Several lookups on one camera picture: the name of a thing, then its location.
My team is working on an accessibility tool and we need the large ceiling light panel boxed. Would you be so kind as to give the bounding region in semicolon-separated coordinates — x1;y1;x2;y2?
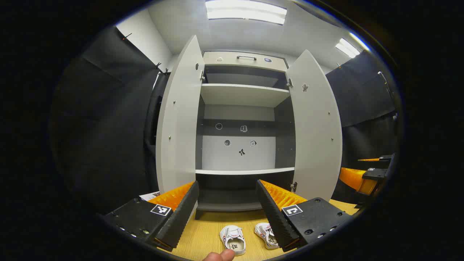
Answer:
205;0;288;25

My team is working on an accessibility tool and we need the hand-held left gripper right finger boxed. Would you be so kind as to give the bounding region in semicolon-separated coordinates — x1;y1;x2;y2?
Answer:
256;179;353;252

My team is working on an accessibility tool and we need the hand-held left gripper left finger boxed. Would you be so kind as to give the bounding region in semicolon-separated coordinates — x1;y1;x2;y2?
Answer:
103;181;199;251

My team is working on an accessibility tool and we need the white shoe cabinet door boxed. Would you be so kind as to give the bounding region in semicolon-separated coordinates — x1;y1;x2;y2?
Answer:
156;35;206;212
285;49;343;202

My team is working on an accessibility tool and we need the white cabinet drawer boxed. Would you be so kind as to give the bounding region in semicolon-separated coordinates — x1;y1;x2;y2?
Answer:
203;51;289;73

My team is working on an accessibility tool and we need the black backdrop cloth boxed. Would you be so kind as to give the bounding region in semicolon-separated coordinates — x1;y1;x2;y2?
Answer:
50;25;398;215

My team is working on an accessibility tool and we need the white canvas shoe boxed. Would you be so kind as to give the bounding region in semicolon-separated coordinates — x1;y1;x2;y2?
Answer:
254;222;281;250
220;225;247;257

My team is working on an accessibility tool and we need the small ceiling light panel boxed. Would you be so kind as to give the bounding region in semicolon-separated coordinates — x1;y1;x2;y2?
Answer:
335;32;371;59

